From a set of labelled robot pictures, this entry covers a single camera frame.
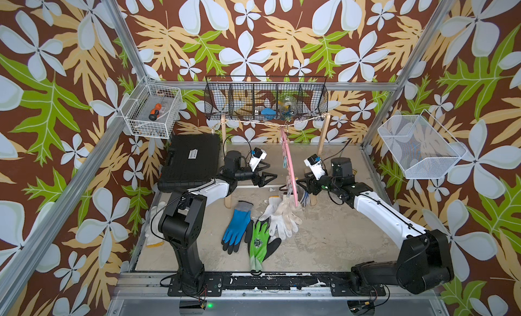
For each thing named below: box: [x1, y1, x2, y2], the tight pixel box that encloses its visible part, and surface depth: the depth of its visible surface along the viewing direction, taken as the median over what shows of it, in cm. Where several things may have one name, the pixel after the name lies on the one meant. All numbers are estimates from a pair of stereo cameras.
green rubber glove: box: [248, 221, 270, 271], surface depth 84 cm
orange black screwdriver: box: [148, 103, 163, 122], surface depth 82 cm
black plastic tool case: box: [158, 133, 221, 194], surface depth 107 cm
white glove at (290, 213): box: [274, 195, 303, 238], surface depth 90 cm
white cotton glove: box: [258, 195, 286, 237], surface depth 91 cm
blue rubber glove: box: [221, 200, 254, 255], surface depth 87 cm
